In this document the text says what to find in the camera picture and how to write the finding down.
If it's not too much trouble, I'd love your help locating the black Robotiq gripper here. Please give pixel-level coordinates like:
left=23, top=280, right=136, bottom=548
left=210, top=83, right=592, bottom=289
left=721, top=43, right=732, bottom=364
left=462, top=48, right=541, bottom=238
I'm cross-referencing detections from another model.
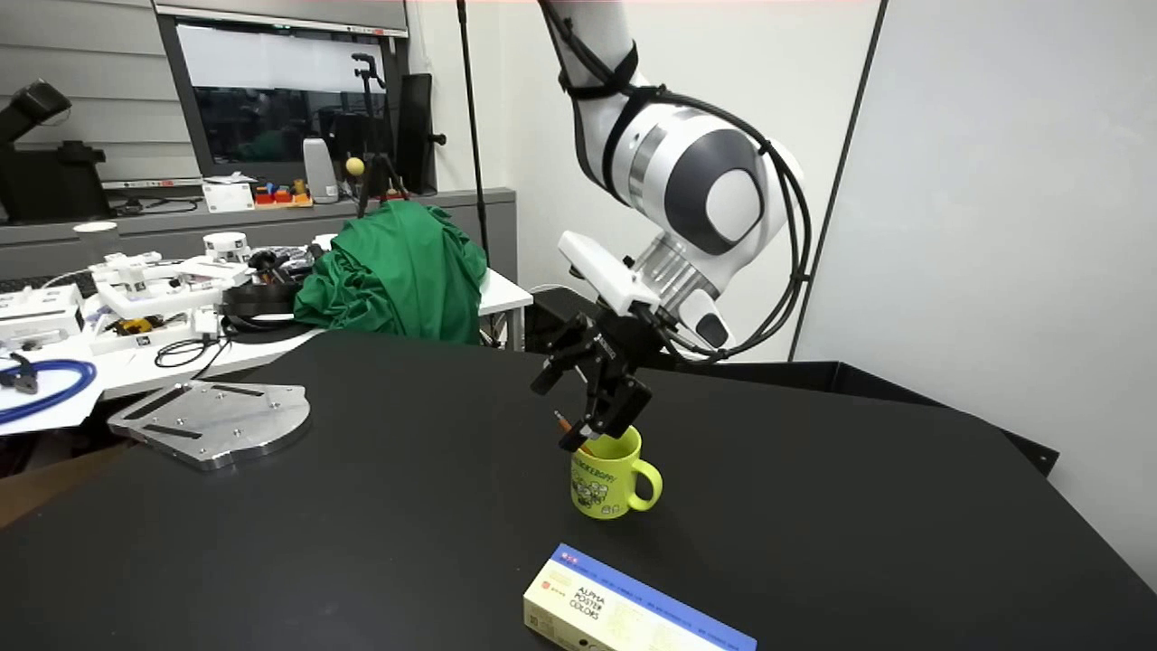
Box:
left=528, top=298, right=679, bottom=453

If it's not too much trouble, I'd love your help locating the yellow-green mug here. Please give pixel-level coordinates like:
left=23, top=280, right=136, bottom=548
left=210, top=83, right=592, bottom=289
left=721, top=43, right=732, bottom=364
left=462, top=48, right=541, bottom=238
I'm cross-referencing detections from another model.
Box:
left=568, top=423, right=670, bottom=523

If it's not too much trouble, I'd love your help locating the cream box with blue top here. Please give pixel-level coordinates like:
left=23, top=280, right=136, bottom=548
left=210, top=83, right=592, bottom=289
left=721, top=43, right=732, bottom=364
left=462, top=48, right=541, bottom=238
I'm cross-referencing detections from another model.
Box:
left=522, top=540, right=763, bottom=651

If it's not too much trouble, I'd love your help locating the green cloth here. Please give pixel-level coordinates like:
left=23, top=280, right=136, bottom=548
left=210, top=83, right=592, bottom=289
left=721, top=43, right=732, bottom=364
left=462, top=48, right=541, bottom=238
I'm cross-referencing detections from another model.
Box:
left=294, top=200, right=491, bottom=348

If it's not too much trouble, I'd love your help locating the thin black stand pole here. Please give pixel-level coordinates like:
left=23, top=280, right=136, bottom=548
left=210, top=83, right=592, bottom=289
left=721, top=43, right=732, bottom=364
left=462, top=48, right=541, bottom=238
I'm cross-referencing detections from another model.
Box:
left=452, top=0, right=491, bottom=260

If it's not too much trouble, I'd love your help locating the tripod with yellow ball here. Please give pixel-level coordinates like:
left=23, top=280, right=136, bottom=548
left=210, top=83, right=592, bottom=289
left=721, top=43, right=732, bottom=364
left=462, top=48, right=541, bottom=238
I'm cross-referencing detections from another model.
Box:
left=339, top=50, right=416, bottom=225

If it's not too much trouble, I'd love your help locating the silver metal mounting plate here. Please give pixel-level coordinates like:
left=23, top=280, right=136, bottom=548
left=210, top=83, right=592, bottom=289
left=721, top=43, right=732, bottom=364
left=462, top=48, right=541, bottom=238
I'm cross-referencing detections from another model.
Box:
left=104, top=377, right=316, bottom=473

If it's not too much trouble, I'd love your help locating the black monitor screen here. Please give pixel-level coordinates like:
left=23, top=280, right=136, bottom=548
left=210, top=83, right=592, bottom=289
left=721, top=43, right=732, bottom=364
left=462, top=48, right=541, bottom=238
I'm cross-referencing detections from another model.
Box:
left=151, top=0, right=416, bottom=195

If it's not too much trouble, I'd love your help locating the small tools clutter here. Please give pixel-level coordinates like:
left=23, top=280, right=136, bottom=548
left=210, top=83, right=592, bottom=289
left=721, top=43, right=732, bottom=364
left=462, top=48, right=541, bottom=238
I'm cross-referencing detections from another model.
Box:
left=0, top=229, right=262, bottom=355

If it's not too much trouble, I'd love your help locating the white side table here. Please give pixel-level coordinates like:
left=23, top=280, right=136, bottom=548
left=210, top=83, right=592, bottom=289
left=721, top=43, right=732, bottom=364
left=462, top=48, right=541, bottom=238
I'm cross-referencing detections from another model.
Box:
left=0, top=238, right=536, bottom=442

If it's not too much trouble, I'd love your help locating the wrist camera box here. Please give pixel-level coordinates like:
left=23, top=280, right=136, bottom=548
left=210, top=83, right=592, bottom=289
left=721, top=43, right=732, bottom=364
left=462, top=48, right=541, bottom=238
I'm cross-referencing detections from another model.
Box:
left=552, top=229, right=665, bottom=313

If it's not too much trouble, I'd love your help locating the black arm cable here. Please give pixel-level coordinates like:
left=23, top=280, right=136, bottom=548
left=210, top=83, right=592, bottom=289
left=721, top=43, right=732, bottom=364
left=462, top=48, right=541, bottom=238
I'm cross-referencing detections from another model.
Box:
left=545, top=0, right=816, bottom=364

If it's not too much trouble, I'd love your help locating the thin black cable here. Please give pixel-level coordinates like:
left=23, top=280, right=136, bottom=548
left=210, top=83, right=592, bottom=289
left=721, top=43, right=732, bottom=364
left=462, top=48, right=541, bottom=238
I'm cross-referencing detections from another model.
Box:
left=151, top=330, right=233, bottom=380

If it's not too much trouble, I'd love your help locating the blue cable loop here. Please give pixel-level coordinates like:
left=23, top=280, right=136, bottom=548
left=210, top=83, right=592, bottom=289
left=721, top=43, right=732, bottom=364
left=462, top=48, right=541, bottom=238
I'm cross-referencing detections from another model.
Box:
left=0, top=355, right=101, bottom=426

